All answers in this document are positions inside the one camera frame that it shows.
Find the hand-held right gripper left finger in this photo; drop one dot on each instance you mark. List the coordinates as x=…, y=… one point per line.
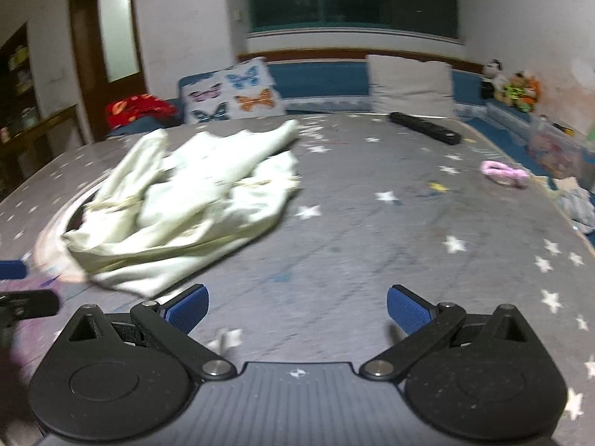
x=188, y=309

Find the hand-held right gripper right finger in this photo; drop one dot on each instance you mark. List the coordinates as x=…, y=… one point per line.
x=409, y=309

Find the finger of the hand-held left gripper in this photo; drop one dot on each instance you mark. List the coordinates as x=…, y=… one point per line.
x=11, y=269
x=32, y=304

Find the pale green garment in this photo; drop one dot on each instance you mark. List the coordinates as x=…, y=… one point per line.
x=200, y=195

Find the wooden side table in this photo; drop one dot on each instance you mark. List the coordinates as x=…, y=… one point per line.
x=42, y=123

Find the pink hair scrunchie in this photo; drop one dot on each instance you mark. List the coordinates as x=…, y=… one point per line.
x=504, y=174

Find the black remote control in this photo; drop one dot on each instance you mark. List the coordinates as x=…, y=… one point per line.
x=425, y=128

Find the dark wooden shelf cabinet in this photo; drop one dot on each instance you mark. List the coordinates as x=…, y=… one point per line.
x=18, y=83

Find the pile of pale cloths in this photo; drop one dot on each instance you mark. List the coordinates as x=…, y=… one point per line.
x=576, y=204

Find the red printed blanket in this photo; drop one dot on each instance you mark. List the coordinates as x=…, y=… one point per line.
x=137, y=108

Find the clear toy storage box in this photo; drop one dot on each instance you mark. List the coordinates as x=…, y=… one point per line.
x=558, y=148

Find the butterfly print pillow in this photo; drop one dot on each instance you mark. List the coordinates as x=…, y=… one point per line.
x=232, y=90

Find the beige pillow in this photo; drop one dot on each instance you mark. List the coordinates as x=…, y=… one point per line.
x=409, y=86

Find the wooden door with glass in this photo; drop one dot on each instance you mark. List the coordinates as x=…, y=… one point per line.
x=90, y=55

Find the brown bear plush toy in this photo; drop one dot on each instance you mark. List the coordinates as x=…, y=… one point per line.
x=511, y=90

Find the orange plush toy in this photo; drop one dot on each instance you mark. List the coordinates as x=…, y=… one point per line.
x=531, y=93

